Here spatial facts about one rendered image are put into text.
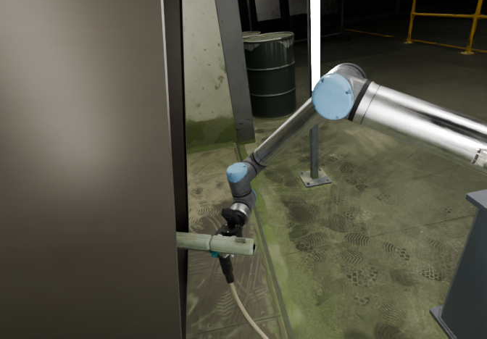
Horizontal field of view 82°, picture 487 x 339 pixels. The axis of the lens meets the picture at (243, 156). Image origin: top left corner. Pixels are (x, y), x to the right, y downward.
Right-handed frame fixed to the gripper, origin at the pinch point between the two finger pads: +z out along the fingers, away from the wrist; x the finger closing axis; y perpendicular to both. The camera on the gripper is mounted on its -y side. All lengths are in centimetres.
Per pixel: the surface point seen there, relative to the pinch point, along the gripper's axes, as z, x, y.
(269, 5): -670, 101, -75
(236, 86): -179, 45, -12
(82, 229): 41, -2, -49
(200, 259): -34, 32, 47
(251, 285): -23, 0, 48
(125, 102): 37, -13, -65
